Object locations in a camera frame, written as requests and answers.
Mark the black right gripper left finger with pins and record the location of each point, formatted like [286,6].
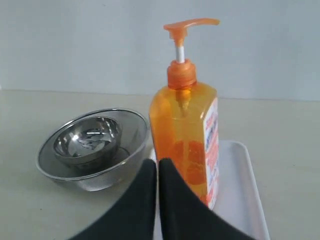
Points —
[132,217]

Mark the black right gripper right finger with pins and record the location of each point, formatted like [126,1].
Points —
[183,215]

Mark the orange dish soap pump bottle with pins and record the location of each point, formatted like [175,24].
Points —
[184,119]

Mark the small stainless steel bowl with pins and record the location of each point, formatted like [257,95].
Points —
[89,143]

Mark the white rectangular plastic tray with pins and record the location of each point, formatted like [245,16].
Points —
[238,201]

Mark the steel mesh strainer basket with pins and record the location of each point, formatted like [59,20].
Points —
[125,164]

